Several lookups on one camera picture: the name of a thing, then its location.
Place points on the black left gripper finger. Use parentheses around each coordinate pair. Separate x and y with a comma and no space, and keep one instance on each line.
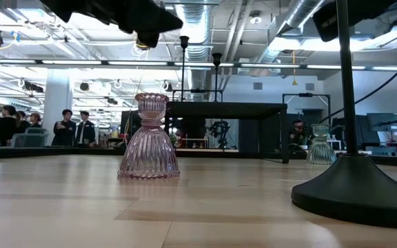
(150,17)

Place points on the tall black candlestick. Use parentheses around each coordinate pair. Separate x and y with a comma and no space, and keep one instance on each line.
(353,193)
(184,41)

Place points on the short black candlestick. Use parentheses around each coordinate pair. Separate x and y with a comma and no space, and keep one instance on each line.
(216,58)

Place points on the pale green glass candle holder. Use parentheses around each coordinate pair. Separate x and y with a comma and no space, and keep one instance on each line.
(321,153)

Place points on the pink ribbed glass candle holder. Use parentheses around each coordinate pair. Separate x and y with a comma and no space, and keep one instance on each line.
(149,151)

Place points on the yellow hanging tag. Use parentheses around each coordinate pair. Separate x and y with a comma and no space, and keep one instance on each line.
(294,82)

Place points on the long ceiling light strip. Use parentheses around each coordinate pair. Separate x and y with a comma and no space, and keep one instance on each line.
(202,64)

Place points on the white round ceiling sensor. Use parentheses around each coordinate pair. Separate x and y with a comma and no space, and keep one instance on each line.
(255,19)

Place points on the white pillar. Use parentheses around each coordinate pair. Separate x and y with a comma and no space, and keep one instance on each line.
(57,103)

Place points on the black cabinet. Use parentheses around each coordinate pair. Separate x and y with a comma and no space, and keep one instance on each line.
(129,127)

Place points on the gray computer monitor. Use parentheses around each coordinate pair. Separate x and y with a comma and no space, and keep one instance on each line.
(383,122)

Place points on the black perforated metal shelf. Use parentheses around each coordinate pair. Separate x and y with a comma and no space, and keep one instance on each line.
(226,110)

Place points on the gray chair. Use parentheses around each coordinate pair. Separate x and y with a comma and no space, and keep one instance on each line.
(29,140)

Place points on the silver ventilation duct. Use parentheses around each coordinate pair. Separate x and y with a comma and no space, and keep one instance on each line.
(302,10)
(195,51)

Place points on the gray wall vent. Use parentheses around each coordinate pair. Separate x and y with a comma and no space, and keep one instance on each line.
(309,86)
(257,86)

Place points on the black metal frame stand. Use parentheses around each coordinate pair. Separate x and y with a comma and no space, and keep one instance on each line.
(305,94)

